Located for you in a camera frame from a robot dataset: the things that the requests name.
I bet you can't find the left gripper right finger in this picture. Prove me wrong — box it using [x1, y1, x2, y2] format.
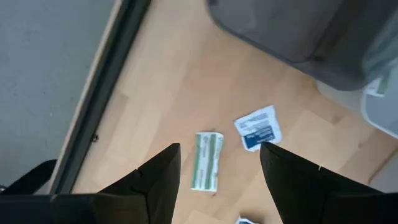
[259, 141, 398, 224]

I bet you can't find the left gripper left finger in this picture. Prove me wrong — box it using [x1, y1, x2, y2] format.
[0, 142, 182, 224]

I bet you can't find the green-striped bandage wrapper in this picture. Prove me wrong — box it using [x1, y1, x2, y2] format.
[190, 131, 224, 193]

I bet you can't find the light grey plastic bin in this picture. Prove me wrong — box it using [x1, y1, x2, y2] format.
[359, 58, 398, 140]

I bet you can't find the dark translucent plastic bin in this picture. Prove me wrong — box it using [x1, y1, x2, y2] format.
[206, 0, 398, 91]

